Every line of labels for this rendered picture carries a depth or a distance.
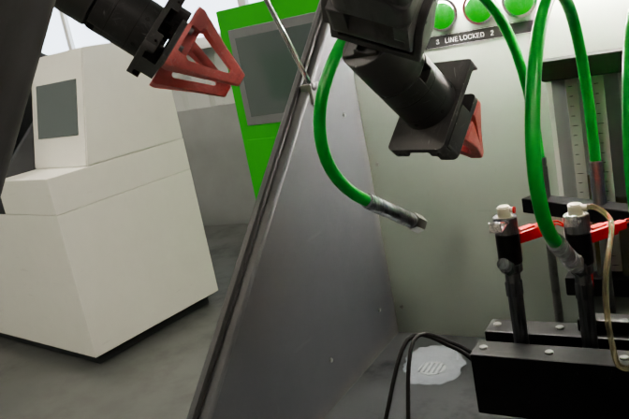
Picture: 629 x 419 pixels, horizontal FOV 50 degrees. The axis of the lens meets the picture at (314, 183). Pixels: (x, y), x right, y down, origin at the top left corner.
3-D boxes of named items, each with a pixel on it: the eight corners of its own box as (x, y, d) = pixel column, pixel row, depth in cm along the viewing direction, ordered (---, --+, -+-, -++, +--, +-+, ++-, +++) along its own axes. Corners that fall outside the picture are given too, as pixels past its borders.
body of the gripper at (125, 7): (170, 32, 73) (109, -8, 71) (193, -1, 64) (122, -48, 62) (140, 81, 72) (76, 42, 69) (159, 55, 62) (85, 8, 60)
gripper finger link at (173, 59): (242, 65, 74) (166, 16, 71) (264, 47, 67) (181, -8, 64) (213, 118, 72) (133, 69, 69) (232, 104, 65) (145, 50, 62)
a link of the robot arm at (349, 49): (326, 62, 60) (374, 56, 56) (354, 0, 62) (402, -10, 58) (371, 105, 65) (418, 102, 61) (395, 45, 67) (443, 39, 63)
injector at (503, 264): (507, 390, 83) (484, 225, 78) (518, 369, 87) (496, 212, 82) (531, 392, 81) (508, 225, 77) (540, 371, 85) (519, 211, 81)
